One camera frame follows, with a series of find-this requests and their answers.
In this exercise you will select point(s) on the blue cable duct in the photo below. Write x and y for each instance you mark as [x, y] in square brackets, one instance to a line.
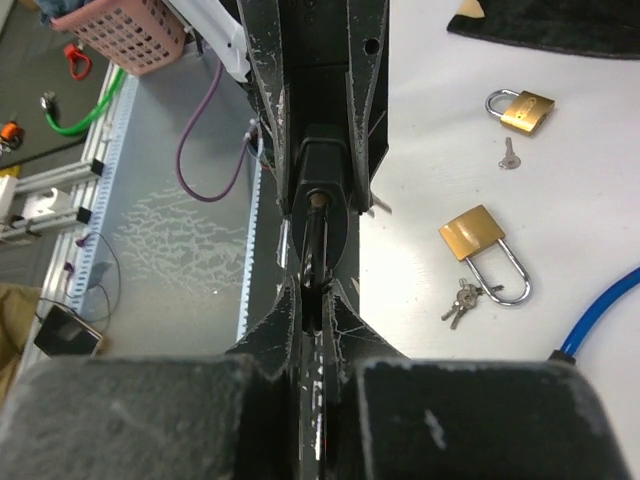
[111, 140]

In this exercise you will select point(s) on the pink plastic basket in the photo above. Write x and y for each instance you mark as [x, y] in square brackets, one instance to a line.
[139, 36]

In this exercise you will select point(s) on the blue cable lock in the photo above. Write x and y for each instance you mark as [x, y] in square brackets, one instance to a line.
[567, 352]

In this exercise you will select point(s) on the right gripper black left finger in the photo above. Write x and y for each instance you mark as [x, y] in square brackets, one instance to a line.
[170, 416]

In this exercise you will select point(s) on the small brass padlock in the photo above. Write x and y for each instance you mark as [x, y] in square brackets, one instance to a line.
[526, 112]

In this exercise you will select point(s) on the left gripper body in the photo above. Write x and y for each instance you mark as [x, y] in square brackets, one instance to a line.
[315, 48]

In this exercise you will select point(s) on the small silver key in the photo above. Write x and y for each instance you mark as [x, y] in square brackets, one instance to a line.
[510, 160]

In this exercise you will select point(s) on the long-shackle brass padlock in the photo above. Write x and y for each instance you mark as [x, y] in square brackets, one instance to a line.
[473, 233]

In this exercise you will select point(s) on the long padlock keys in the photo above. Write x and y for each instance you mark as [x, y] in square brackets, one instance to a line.
[466, 299]

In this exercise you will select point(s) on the black floral plush pillow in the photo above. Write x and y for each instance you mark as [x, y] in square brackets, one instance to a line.
[600, 28]

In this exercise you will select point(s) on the black padlock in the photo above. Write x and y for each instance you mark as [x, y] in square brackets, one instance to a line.
[319, 216]

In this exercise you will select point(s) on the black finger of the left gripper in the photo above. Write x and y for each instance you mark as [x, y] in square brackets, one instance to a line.
[262, 27]
[367, 93]

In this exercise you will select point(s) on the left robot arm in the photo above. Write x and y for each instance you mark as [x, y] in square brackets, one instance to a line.
[219, 23]

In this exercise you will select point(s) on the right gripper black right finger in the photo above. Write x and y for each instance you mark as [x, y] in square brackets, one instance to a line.
[399, 418]

